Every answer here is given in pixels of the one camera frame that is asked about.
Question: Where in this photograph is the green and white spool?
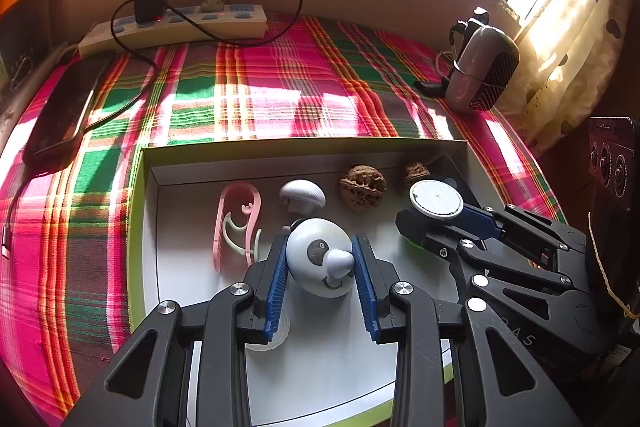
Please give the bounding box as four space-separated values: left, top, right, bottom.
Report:
400 179 467 255

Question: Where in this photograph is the brown walnut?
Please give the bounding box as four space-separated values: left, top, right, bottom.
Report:
400 161 432 186
336 164 388 210

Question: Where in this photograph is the spotted cream curtain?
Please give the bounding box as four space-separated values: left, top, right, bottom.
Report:
510 0 631 152

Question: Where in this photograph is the plaid tablecloth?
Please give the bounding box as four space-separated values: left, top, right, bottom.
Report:
0 14 571 423

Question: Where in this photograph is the thin dark cable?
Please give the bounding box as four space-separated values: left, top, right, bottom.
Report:
0 157 38 258

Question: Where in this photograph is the white cardboard box tray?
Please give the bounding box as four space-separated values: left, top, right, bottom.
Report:
126 138 473 425

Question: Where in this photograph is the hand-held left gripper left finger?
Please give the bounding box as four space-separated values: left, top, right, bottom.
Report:
60 234 288 427

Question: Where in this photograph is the beige power strip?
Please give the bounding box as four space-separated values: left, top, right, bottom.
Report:
77 3 268 56

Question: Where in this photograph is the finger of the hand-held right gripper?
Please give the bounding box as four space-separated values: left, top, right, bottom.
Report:
396 209 576 295
457 204 587 253

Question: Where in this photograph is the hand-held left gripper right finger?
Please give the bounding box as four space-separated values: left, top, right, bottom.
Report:
351 233 583 427

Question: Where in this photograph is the black speaker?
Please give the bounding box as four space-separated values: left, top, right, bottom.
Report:
587 117 640 212

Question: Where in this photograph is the yellow cord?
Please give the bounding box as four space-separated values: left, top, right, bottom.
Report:
587 212 640 320

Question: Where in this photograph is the pink plastic clip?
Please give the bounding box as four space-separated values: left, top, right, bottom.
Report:
212 183 263 272

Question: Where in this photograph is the black smartphone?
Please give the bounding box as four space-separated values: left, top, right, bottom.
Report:
22 54 113 160

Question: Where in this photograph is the small silver heater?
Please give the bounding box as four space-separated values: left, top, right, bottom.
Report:
444 8 521 112

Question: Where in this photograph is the white koala toy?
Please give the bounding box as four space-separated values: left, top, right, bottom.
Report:
244 218 357 354

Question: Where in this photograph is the white mushroom-shaped knob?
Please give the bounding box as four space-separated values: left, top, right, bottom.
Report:
278 179 327 215

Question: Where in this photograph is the black heater plug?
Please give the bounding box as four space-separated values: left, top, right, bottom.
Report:
415 79 448 98

